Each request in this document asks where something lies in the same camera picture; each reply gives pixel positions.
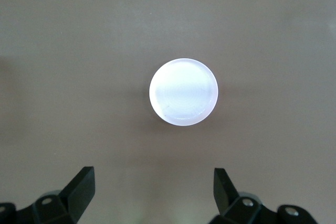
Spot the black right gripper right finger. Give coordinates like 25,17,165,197
214,167,320,224

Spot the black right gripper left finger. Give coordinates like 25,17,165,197
0,166,95,224

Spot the round pink plate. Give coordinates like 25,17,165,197
149,58,219,126

